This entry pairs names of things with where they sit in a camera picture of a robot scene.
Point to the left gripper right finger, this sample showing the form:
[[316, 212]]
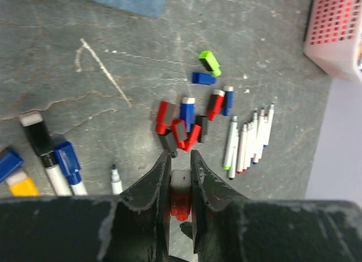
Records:
[[228, 226]]

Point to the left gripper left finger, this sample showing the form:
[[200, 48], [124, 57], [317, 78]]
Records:
[[132, 226]]

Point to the tilted blue cap marker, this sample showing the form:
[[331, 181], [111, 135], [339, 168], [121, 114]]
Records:
[[10, 161]]

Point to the black cap eraser marker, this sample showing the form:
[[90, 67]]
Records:
[[43, 146]]

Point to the white plastic basket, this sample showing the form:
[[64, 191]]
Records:
[[333, 38]]

